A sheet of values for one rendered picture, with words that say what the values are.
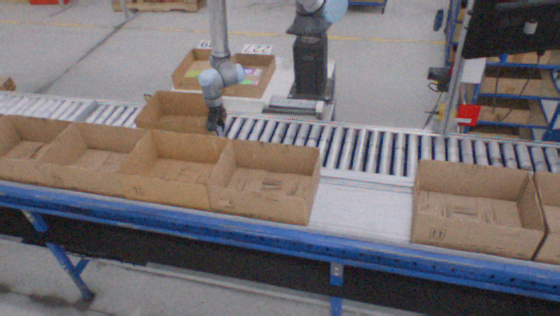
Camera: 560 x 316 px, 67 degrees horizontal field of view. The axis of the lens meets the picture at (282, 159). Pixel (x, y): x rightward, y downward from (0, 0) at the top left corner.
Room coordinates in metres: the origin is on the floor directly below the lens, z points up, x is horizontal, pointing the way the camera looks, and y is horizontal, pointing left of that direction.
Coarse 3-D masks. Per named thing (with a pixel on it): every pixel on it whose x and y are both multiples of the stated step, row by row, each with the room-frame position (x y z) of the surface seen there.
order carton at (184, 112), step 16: (160, 96) 2.12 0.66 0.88; (176, 96) 2.09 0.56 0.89; (192, 96) 2.07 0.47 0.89; (144, 112) 1.95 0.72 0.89; (160, 112) 2.09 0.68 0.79; (176, 112) 2.10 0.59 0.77; (192, 112) 2.07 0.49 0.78; (208, 112) 2.04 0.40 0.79; (144, 128) 1.83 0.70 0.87; (160, 128) 1.81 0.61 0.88; (176, 128) 1.78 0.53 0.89; (192, 128) 1.76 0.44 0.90
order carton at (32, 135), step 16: (0, 128) 1.74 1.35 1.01; (16, 128) 1.80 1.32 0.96; (32, 128) 1.77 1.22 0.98; (48, 128) 1.74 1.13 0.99; (64, 128) 1.71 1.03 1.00; (0, 144) 1.70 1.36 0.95; (16, 144) 1.77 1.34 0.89; (32, 144) 1.76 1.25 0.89; (48, 144) 1.75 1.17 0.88; (0, 160) 1.47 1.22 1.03; (16, 160) 1.44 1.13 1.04; (32, 160) 1.63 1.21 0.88; (0, 176) 1.49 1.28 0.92; (16, 176) 1.46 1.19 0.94; (32, 176) 1.43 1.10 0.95
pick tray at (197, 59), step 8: (200, 48) 2.75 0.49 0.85; (192, 56) 2.74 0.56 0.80; (200, 56) 2.75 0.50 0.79; (208, 56) 2.74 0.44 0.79; (184, 64) 2.61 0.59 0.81; (192, 64) 2.71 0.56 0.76; (200, 64) 2.69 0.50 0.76; (208, 64) 2.68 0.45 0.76; (176, 72) 2.48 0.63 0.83; (184, 72) 2.58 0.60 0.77; (176, 80) 2.39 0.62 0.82; (184, 80) 2.38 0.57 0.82; (192, 80) 2.36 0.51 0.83; (176, 88) 2.40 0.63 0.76; (184, 88) 2.38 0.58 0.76; (192, 88) 2.37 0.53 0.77; (200, 88) 2.35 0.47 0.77
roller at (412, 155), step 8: (416, 136) 1.71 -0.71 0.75; (408, 144) 1.66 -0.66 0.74; (416, 144) 1.64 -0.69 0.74; (408, 152) 1.60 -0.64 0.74; (416, 152) 1.58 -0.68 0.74; (408, 160) 1.54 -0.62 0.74; (416, 160) 1.53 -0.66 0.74; (408, 168) 1.48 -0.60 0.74; (416, 168) 1.47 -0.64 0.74; (408, 176) 1.42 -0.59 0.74
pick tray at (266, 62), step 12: (240, 60) 2.63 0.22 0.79; (252, 60) 2.61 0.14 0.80; (264, 60) 2.58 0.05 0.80; (264, 72) 2.50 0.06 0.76; (240, 84) 2.23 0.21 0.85; (252, 84) 2.21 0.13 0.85; (264, 84) 2.28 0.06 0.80; (228, 96) 2.26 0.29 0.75; (240, 96) 2.24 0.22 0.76; (252, 96) 2.21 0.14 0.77
